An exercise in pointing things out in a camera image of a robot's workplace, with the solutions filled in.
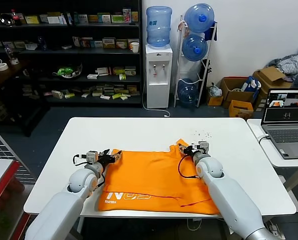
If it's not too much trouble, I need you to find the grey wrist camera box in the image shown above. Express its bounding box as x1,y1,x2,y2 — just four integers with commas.
197,141,211,154
78,150,99,165

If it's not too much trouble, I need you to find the cola bottle red cap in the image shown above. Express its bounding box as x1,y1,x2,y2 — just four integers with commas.
11,9,23,27

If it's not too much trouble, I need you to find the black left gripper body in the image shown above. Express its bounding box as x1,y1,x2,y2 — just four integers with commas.
98,154,116,168

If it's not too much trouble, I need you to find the white plastic bag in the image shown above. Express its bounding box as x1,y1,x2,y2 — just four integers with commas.
208,83,223,98

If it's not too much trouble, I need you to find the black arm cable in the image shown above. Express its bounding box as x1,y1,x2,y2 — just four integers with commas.
72,154,106,189
177,154,201,179

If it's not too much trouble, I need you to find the grey laptop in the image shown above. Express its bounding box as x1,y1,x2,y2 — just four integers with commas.
260,88,298,160

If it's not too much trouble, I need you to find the white wire jug rack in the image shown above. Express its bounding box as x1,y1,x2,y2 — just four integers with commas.
173,15,218,109

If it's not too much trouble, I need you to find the white power strip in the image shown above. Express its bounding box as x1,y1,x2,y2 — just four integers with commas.
266,221,281,237

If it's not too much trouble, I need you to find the white wire grid panel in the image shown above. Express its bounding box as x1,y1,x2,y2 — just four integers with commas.
0,121,31,173

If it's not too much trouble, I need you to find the black shelving unit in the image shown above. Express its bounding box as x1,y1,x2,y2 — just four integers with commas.
0,0,144,109

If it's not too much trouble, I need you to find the white and red medicine box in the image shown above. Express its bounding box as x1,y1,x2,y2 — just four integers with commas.
96,66,112,77

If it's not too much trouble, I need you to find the brown wooden table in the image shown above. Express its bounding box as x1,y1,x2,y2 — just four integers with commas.
0,59,34,138

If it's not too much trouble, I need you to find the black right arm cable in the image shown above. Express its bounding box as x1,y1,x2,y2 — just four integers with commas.
177,154,201,179

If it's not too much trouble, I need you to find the black stand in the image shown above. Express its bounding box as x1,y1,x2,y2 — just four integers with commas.
200,59,213,88

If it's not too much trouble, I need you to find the blue water jug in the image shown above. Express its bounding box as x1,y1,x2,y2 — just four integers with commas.
181,33,209,62
183,3,215,34
177,78,200,109
145,6,173,50

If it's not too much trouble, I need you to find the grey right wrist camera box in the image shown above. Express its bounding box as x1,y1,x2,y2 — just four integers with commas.
197,141,211,154

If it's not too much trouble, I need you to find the dark bowl with green items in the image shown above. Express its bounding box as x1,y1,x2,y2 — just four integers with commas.
52,63,84,80

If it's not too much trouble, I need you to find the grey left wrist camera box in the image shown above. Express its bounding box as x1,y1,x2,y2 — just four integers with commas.
78,150,99,165

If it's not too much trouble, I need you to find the small orange cardboard box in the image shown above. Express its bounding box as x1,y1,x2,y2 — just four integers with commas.
228,99,255,120

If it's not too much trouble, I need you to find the red framed white table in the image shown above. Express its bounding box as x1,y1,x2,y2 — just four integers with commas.
0,158,31,240

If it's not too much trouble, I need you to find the white dispenser power cable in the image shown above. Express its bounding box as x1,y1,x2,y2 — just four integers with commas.
141,82,171,118

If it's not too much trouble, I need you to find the large brown cardboard box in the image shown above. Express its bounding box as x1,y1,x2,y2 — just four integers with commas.
220,77,256,109

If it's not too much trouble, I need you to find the yellow medicine box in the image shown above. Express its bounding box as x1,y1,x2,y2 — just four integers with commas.
24,15,40,25

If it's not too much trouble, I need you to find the orange t-shirt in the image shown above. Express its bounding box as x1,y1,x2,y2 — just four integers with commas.
96,138,221,216

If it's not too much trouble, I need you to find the pink and teal tall box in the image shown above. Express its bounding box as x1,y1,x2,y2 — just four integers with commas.
122,8,132,24

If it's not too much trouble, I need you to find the plain white box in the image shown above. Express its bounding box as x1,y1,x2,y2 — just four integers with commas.
46,15,61,25

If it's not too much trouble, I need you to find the blue and white bag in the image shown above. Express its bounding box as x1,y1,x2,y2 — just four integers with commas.
241,75,263,94

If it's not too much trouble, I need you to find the small yellow cardboard box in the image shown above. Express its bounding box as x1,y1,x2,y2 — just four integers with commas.
206,87,225,107

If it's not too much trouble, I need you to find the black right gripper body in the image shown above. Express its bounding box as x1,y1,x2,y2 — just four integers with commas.
185,144,200,156

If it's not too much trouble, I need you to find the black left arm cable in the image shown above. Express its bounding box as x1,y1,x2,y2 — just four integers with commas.
72,154,106,189

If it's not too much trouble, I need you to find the white water dispenser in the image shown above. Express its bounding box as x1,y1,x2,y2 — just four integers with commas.
145,44,174,110

